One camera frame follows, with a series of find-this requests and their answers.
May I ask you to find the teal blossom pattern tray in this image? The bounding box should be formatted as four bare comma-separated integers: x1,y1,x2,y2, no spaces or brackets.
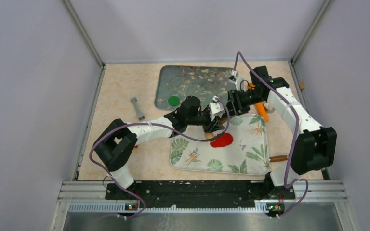
155,65,236,111

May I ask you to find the small wooden block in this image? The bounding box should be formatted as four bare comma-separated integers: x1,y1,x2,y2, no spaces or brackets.
298,81,305,90

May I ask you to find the metal scraper wooden handle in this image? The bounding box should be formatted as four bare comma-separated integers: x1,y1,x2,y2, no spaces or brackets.
269,155,288,162

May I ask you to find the red dough piece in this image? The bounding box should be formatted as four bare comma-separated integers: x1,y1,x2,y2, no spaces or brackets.
210,133,234,148

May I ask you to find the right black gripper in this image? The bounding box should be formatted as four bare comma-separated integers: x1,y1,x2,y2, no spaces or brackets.
222,89,264,120

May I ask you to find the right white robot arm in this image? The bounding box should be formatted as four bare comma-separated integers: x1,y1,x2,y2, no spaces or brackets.
226,66,337,198

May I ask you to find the purple cable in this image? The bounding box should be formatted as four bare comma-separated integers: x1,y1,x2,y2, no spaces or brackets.
89,96,231,220
234,51,309,219

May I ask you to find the grey dumbbell shaped tool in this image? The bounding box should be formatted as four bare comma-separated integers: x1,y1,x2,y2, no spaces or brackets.
130,97,145,121

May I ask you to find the orange toy carrot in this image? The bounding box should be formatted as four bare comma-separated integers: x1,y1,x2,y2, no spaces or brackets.
248,82,270,123

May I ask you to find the white leaf pattern tray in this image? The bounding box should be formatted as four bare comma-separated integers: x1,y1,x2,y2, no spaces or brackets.
170,114,270,176

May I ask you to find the small round metal cup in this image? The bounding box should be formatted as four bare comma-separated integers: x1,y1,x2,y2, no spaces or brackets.
264,103,275,114

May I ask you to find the green dough disc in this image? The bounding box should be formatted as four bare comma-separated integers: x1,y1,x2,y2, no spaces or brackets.
168,96,181,106

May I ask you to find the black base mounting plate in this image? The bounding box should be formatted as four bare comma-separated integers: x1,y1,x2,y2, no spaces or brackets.
105,180,295,208

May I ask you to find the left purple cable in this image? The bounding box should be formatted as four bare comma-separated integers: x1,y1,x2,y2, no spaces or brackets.
89,96,231,220

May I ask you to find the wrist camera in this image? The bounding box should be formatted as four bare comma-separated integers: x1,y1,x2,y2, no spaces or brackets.
208,96,225,121
229,70,244,91

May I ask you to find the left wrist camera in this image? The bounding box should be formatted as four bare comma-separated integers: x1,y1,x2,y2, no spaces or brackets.
208,96,225,121

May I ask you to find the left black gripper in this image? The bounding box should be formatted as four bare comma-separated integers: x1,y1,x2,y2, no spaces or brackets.
186,109,225,133

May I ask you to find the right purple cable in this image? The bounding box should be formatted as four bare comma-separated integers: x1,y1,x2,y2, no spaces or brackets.
234,51,309,219

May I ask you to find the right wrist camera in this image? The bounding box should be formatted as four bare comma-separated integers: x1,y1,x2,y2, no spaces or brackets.
229,70,244,91

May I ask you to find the wooden rolling pin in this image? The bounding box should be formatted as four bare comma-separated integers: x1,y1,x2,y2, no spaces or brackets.
204,119,227,140

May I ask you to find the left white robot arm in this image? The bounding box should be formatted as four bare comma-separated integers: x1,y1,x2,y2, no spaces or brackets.
89,96,231,199

